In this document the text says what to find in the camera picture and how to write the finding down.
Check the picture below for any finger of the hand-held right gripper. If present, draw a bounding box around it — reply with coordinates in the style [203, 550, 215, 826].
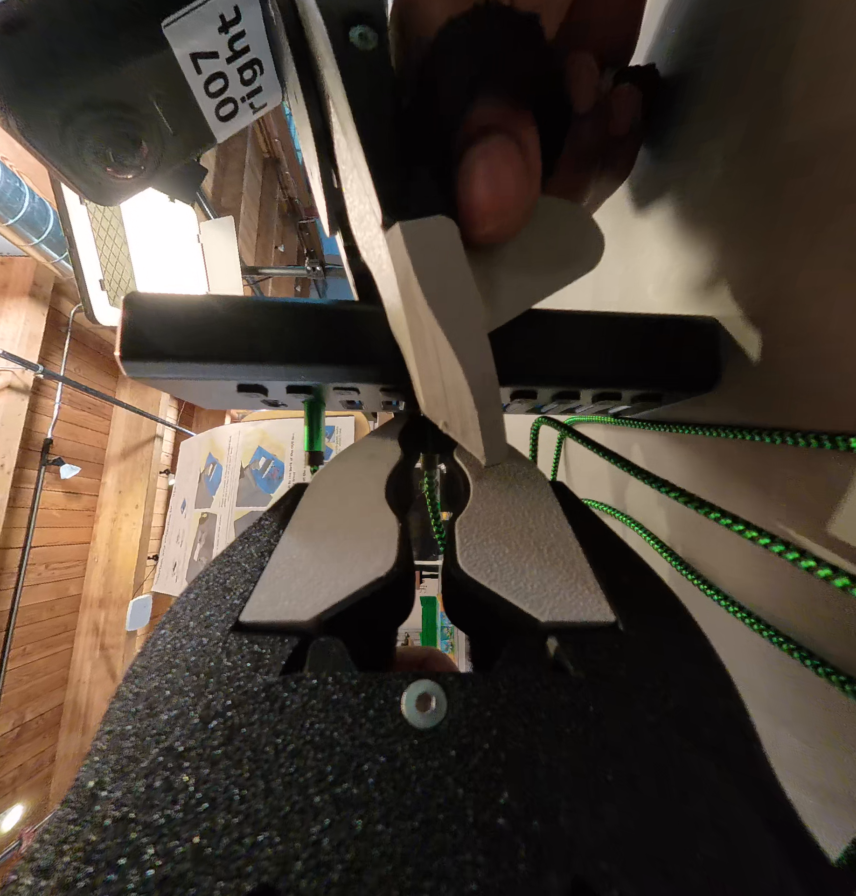
[382, 216, 510, 469]
[288, 42, 409, 312]

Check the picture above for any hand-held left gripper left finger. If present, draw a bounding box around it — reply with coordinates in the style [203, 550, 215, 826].
[237, 420, 418, 666]

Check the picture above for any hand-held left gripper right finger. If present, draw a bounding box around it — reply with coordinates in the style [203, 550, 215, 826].
[443, 444, 619, 666]

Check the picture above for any green braided cable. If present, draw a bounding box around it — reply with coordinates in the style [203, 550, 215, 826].
[302, 392, 856, 869]

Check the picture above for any black USB hub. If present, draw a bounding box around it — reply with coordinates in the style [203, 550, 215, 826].
[116, 290, 726, 429]

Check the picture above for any person's right hand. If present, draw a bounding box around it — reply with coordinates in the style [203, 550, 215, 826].
[393, 0, 647, 247]

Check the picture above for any black light stand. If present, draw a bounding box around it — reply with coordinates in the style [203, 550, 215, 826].
[241, 258, 353, 282]

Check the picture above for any green box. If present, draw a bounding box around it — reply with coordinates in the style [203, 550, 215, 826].
[415, 594, 458, 653]

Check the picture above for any instruction sheet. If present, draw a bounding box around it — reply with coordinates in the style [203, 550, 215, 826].
[155, 416, 359, 596]

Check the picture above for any LED light panel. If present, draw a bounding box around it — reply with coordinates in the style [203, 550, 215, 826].
[50, 183, 245, 328]

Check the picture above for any silver ventilation duct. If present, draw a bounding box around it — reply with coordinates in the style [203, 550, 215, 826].
[0, 139, 77, 282]

